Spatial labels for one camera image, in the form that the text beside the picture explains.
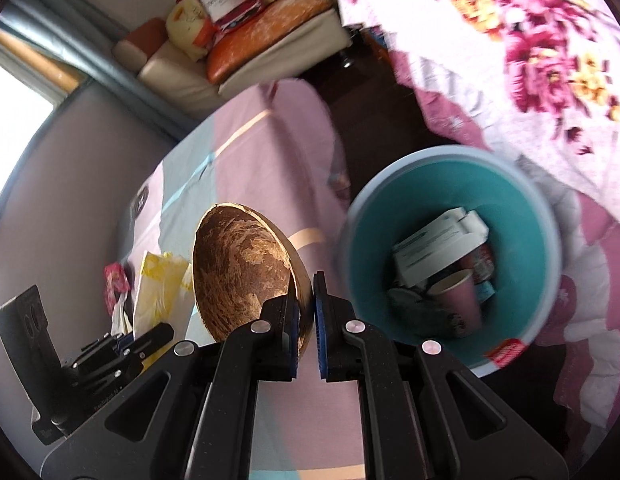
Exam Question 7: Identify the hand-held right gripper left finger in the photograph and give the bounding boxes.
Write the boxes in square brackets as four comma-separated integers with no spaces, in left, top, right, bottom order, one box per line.
[40,292,303,480]

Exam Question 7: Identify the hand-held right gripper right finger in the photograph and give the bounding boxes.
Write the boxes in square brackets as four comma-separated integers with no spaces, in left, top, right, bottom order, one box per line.
[312,270,570,480]

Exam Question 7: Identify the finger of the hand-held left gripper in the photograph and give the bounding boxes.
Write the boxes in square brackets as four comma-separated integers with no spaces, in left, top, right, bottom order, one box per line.
[122,323,175,361]
[65,334,143,391]

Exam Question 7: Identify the brown wooden bowl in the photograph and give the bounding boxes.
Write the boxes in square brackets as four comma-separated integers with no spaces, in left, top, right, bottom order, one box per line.
[191,203,315,356]

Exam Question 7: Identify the pink paper cup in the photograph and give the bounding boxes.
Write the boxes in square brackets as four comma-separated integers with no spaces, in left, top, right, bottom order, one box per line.
[427,268,483,338]

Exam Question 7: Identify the red drink can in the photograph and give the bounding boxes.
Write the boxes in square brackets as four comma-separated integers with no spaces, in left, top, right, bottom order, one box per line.
[462,242,495,281]

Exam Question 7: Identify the teal plastic bin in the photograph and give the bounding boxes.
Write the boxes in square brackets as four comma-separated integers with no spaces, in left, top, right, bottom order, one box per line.
[340,145,563,378]

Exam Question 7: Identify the yellow plastic bag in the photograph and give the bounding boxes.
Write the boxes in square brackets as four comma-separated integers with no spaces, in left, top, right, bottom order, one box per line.
[132,251,195,341]

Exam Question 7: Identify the pink snack packet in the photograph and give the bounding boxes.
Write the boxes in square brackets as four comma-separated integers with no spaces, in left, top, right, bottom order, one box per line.
[104,262,128,311]

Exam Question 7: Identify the grey crumpled wrapper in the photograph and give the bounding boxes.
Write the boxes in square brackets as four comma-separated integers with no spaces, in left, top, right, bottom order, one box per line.
[390,287,451,336]

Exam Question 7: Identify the dark remote control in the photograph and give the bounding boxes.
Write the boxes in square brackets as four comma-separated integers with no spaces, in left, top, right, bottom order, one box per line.
[131,185,151,221]

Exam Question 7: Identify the white cardboard box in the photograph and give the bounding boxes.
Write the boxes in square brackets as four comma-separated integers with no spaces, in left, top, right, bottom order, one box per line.
[392,207,490,288]

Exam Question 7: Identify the striped pink tablecloth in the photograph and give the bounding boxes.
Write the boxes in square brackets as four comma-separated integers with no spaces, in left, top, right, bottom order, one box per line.
[117,80,365,480]

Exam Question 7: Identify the cream sofa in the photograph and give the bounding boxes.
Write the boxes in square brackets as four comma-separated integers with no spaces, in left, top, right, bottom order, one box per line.
[112,7,353,116]

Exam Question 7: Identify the grey curtain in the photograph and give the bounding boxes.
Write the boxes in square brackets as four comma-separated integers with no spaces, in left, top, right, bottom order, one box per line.
[0,0,201,141]

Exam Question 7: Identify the small orange armrest cushion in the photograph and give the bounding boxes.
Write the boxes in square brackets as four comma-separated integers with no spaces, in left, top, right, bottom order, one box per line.
[112,17,168,73]

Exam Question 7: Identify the large orange seat cushion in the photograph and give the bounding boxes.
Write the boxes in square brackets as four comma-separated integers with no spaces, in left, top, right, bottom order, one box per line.
[206,0,335,83]

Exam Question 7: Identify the yellow white pillow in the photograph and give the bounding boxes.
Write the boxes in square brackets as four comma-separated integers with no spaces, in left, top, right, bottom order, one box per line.
[165,0,213,61]

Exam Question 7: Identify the floral bed blanket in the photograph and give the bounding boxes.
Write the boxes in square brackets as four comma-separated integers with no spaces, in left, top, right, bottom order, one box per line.
[335,0,620,171]

